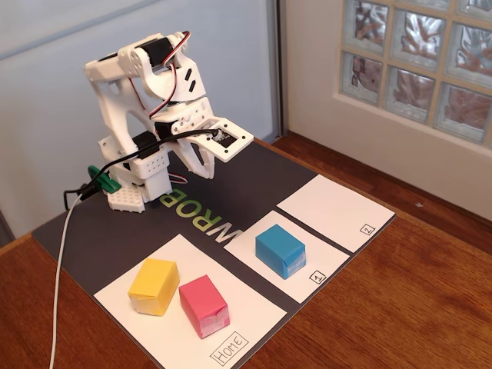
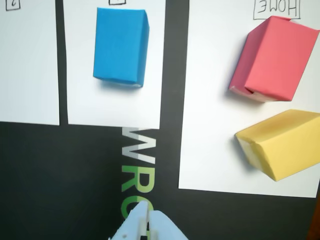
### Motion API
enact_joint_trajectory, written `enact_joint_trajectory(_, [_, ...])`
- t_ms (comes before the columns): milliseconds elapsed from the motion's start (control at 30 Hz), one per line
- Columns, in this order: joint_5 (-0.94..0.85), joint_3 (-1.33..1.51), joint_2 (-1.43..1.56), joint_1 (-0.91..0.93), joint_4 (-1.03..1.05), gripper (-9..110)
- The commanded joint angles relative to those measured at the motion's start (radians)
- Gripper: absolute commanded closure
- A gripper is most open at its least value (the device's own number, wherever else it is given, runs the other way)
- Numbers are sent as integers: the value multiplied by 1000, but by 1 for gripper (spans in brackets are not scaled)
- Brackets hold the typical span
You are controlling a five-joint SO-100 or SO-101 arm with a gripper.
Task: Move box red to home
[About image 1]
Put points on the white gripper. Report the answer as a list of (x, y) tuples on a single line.
[(194, 157)]

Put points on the red paper box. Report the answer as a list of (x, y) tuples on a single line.
[(201, 300)]

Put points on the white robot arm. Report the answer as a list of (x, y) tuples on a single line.
[(115, 100)]

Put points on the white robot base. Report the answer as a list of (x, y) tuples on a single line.
[(127, 200)]

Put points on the blue paper box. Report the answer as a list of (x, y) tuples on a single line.
[(276, 246)]

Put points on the yellow paper box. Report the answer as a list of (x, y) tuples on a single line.
[(153, 280)]

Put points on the white paper sheet marked home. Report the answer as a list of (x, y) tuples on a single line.
[(246, 307)]

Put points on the green clamp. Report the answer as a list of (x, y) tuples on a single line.
[(100, 178)]

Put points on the dark grey printed mat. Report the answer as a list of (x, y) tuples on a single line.
[(115, 238)]

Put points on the white paper sheet marked 2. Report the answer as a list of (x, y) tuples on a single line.
[(330, 207)]

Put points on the white paper sheet marked 1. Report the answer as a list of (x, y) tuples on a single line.
[(323, 253)]

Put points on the glass block window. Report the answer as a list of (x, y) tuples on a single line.
[(415, 57)]

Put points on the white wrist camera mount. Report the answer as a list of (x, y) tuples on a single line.
[(242, 140)]

